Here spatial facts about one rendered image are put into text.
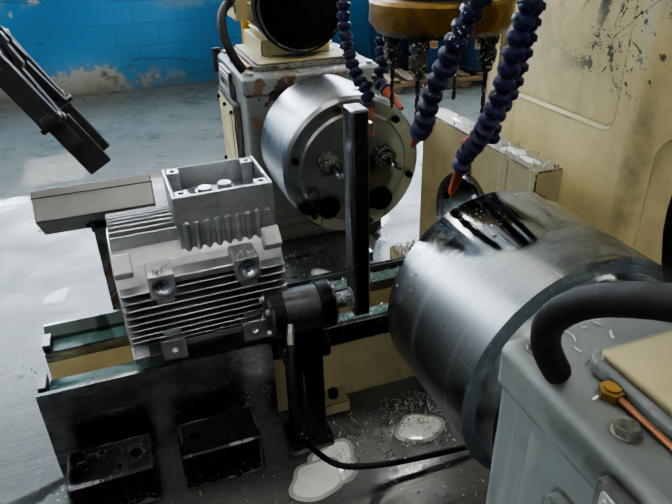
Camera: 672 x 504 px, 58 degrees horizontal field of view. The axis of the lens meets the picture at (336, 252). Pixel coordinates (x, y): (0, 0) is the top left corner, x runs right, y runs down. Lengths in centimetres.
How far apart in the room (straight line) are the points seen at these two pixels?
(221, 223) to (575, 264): 41
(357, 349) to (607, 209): 39
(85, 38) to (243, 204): 563
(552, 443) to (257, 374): 50
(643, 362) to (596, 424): 6
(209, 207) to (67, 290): 61
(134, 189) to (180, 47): 541
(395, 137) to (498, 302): 59
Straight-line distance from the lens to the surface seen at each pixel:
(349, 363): 89
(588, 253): 56
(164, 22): 631
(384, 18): 77
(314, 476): 82
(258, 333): 78
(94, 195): 97
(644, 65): 82
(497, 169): 85
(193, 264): 75
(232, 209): 74
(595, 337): 47
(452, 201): 95
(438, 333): 58
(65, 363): 93
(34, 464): 94
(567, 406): 41
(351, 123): 64
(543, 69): 97
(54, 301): 127
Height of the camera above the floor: 142
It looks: 29 degrees down
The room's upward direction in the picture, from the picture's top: 2 degrees counter-clockwise
